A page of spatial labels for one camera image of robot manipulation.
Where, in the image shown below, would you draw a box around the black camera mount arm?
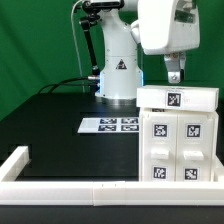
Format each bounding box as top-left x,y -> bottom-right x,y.
80,0 -> 124,75

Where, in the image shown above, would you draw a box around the white box with marker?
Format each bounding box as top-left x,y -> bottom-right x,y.
136,85 -> 219,112

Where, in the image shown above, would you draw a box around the black cables at base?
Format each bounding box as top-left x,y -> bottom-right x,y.
38,77 -> 101,94

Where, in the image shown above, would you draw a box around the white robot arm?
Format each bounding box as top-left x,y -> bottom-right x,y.
96,0 -> 200,101

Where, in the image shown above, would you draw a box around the white cabinet body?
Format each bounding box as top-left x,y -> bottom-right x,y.
139,109 -> 219,182

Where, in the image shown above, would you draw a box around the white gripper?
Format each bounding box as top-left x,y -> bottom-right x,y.
138,0 -> 200,84

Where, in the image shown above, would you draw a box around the white flat marker plate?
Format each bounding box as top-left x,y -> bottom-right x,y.
78,117 -> 139,134

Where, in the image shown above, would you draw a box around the white hanging cable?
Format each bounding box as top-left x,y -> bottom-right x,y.
70,0 -> 86,93

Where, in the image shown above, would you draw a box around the white U-shaped frame fence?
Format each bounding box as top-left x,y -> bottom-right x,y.
0,146 -> 224,206

